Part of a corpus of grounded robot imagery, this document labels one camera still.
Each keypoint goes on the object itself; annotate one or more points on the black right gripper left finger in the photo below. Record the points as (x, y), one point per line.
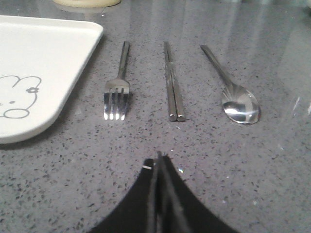
(136, 213)

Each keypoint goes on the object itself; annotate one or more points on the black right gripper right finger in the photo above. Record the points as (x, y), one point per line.
(179, 210)

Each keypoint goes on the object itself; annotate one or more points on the silver metal spoon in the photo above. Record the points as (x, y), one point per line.
(239, 104)

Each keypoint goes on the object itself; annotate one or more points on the silver metal fork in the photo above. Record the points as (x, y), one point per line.
(116, 91)

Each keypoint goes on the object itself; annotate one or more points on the cream rabbit print tray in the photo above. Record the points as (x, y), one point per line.
(41, 59)

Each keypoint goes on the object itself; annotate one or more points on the wooden mug tree stand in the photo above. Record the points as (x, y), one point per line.
(87, 3)

